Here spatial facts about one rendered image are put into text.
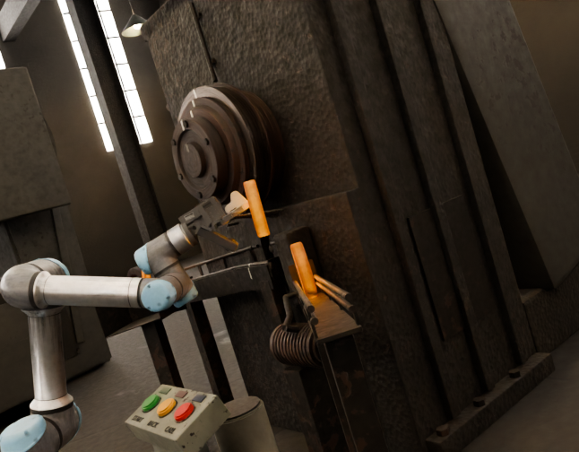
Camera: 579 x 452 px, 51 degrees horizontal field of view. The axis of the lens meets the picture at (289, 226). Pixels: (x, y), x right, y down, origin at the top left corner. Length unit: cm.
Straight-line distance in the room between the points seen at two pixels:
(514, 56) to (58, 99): 1103
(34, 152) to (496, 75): 327
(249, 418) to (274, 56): 117
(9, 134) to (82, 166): 807
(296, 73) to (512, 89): 96
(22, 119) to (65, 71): 844
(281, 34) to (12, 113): 302
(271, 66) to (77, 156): 1079
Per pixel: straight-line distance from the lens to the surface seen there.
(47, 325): 182
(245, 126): 195
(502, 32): 262
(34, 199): 461
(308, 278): 160
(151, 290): 151
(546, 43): 814
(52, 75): 1303
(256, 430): 134
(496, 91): 248
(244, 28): 214
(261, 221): 159
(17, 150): 465
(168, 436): 116
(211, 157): 200
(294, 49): 195
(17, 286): 167
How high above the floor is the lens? 95
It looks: 4 degrees down
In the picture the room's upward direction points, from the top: 17 degrees counter-clockwise
